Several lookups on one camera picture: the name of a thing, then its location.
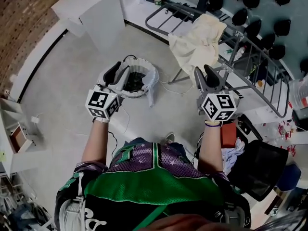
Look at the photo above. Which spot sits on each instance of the white shelf cabinet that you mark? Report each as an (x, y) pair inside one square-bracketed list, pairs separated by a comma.
[(96, 20)]

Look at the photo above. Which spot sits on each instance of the person's right forearm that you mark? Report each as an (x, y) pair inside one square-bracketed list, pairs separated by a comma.
[(211, 150)]

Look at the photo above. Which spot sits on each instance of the person's right shoe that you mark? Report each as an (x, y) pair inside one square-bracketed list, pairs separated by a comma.
[(170, 138)]

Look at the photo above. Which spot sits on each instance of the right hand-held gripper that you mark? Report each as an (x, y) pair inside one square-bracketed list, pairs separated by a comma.
[(219, 105)]

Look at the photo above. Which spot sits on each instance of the blue chair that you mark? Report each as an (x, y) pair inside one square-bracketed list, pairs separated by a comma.
[(288, 178)]

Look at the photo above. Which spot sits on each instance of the white plastic bottle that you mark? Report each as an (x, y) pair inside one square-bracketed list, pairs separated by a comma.
[(241, 53)]

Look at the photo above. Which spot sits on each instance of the white side cabinet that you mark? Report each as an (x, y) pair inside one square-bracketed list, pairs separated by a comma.
[(14, 162)]

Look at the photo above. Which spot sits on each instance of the black mesh office chair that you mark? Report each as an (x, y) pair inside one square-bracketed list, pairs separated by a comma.
[(260, 170)]

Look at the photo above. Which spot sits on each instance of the cream yellow clothes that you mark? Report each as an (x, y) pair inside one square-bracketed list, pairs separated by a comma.
[(197, 42)]

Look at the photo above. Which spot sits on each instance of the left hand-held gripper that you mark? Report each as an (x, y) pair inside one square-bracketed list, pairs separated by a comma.
[(97, 100)]

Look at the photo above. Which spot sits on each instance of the grey metal drying rack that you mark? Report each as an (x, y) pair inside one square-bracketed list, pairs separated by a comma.
[(262, 64)]

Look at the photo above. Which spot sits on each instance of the red box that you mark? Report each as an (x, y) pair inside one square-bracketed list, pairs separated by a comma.
[(228, 135)]

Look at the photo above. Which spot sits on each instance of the pale wall board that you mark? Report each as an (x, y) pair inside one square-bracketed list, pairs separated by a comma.
[(264, 11)]

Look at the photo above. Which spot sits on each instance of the white ribbed laundry basket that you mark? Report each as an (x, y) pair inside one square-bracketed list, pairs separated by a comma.
[(137, 62)]

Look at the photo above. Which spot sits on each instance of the black garment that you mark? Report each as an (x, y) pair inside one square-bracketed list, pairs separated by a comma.
[(134, 82)]

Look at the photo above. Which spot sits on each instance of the orange cup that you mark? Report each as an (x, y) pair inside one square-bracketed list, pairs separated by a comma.
[(259, 83)]

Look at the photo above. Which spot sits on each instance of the cluster of red clips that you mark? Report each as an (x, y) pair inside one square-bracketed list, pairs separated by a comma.
[(287, 136)]

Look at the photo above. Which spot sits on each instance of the person's left forearm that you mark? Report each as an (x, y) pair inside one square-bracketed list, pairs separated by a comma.
[(96, 143)]

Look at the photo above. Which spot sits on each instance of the white wristband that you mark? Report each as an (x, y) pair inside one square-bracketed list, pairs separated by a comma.
[(101, 119)]

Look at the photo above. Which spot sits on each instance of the large clear water jug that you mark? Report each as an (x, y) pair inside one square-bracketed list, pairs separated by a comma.
[(299, 93)]

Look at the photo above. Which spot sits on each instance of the person's green purple jersey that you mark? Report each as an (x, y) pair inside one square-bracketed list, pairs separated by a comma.
[(154, 184)]

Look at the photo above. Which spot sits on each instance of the white power adapter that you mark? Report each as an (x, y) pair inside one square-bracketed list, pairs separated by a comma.
[(35, 119)]

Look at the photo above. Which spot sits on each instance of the white crumpled cloth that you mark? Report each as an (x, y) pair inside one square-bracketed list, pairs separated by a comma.
[(234, 155)]

